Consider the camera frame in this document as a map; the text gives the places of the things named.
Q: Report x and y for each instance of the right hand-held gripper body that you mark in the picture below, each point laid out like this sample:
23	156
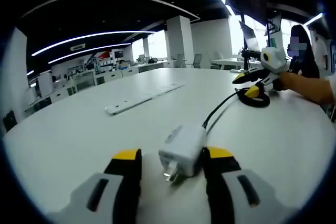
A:
275	61

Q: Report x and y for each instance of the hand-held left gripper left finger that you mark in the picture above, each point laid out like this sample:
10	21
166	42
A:
105	195

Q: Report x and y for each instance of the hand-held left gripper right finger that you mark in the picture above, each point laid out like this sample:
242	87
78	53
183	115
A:
236	195

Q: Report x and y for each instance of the white charger adapter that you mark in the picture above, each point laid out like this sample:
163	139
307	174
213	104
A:
183	148

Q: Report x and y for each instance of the black desk monitor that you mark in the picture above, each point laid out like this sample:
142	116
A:
250	36

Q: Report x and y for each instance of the white desk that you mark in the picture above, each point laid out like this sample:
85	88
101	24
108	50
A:
105	140

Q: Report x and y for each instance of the person's right hand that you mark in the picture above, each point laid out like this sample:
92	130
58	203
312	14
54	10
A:
284	81

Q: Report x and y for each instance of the white round table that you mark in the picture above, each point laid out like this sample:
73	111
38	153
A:
231	62

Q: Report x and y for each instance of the small hanging screen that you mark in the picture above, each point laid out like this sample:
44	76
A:
273	24

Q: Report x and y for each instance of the grey office chair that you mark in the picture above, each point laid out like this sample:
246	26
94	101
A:
197	61
179	61

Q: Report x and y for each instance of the person in white shirt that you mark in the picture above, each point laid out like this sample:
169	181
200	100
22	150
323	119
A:
332	87

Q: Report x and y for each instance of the white pillar by windows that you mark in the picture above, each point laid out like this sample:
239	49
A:
178	40

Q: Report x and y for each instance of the black office chair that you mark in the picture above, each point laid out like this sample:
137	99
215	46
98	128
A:
10	120

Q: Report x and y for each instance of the ceiling light strip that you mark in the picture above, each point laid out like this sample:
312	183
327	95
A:
105	34
92	49

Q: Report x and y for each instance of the ceiling air vent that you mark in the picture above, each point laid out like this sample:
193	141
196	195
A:
77	47

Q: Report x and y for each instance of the wide white pillar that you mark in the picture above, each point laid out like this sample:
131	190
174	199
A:
18	64

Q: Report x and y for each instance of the small wall screen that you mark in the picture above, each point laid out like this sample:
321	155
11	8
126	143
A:
118	54

